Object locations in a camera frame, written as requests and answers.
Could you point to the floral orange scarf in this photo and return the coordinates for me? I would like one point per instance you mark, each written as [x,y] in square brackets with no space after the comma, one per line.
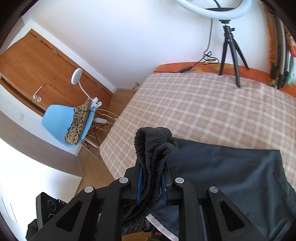
[292,46]

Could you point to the white power strip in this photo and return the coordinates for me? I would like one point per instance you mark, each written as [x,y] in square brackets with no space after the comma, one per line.
[103,120]

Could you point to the light blue chair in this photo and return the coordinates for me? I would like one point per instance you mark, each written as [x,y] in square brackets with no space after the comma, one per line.
[55,120]

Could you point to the dark grey pants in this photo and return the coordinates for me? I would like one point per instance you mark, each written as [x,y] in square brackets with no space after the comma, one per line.
[231,173]

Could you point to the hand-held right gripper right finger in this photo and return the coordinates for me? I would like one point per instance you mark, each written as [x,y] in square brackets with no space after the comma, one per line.
[164,190]

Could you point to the beige checked blanket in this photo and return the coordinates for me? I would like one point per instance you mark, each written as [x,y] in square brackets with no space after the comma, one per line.
[196,104]

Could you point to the folded silver tripod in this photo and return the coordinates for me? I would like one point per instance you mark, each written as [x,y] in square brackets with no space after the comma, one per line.
[279,46]

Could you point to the orange floral bed sheet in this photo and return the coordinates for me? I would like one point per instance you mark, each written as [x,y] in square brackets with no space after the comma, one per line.
[175,67]

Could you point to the white light switch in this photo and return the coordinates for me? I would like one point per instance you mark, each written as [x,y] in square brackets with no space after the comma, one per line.
[22,116]

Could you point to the small black tripod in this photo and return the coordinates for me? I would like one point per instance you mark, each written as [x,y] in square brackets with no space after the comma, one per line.
[229,39]

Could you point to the white clip lamp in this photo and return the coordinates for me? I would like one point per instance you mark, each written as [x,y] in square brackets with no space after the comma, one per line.
[76,75]

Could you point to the wooden door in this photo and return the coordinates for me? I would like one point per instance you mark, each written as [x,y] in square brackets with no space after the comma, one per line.
[34,64]

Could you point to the metal door stopper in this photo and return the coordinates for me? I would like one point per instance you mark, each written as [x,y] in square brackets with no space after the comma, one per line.
[136,85]

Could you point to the leopard print cushion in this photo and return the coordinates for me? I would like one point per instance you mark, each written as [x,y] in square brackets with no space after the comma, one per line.
[78,120]

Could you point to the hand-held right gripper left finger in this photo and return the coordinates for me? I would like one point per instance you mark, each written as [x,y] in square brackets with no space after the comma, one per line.
[139,185]

